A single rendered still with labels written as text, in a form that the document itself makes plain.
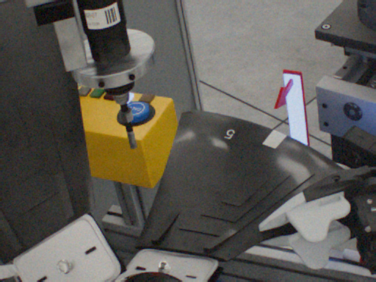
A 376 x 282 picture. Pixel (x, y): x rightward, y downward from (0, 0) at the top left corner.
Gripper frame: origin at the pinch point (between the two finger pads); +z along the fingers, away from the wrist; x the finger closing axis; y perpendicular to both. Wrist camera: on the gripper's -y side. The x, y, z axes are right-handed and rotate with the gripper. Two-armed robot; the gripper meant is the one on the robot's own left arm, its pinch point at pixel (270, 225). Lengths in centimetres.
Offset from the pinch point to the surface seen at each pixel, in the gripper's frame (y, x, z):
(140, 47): 1.7, -26.9, 8.9
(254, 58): -196, 139, -39
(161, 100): -40.1, 15.0, 5.8
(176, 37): -131, 73, -6
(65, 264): 6.5, -9.4, 19.9
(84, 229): 3.7, -10.4, 17.5
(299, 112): -22.4, 7.0, -9.7
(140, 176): -32.6, 21.0, 11.3
